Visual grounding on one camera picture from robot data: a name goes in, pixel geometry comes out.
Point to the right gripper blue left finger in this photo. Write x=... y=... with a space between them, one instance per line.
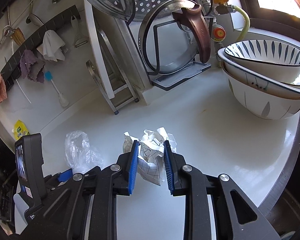
x=132 y=166

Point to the white cutting board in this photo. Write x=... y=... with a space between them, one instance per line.
x=97 y=44

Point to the white blue rim bowl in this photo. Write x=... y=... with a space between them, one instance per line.
x=258 y=81

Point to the white peeler on wall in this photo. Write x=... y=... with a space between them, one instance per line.
x=79 y=38

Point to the top leaf pattern bowl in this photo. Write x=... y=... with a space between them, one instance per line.
x=274 y=59

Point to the black kitchen sink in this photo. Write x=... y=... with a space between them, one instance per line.
x=281 y=207

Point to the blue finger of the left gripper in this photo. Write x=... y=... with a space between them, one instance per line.
x=65 y=176

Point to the pot lid with brown handle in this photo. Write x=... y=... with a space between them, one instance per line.
x=171 y=35

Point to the white cloth on rail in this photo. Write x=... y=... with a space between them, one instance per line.
x=51 y=47

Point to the white plastic bag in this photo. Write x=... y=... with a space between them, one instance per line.
x=80 y=156

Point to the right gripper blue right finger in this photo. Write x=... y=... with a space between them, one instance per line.
x=169 y=166

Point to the purple cloth on rail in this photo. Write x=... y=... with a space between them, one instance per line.
x=32 y=67

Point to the yellow green seasoning pouch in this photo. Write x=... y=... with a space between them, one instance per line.
x=19 y=130

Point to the blue white bottle brush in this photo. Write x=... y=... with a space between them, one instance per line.
x=62 y=99

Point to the metal cutting board stand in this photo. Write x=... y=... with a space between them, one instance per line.
x=124 y=91

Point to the black lid rack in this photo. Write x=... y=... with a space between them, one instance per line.
x=167 y=82

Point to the white paper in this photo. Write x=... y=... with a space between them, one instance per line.
x=151 y=153

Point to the white leaf pattern bowl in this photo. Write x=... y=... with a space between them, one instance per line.
x=262 y=104

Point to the black wall hook rail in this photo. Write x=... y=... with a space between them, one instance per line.
x=11 y=71

